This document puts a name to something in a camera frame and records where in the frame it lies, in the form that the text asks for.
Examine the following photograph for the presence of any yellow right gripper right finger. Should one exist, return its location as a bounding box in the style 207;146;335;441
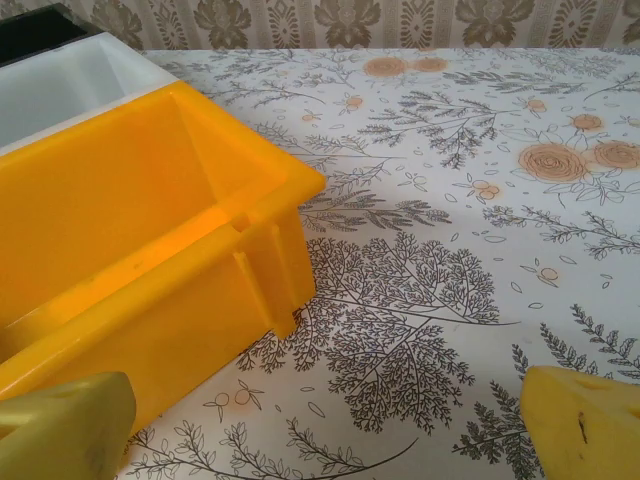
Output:
519;365;640;480

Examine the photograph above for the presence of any yellow plastic bin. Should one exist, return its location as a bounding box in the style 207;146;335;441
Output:
0;81;327;436

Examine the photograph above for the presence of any black plastic bin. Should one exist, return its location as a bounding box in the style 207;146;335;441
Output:
0;2;101;69

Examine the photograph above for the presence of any white plastic bin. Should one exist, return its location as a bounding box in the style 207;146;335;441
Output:
0;28;181;151

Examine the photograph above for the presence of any floral patterned tablecloth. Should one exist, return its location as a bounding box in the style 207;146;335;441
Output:
119;47;640;480

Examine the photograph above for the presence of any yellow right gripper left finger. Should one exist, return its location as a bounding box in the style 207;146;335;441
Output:
0;370;137;480

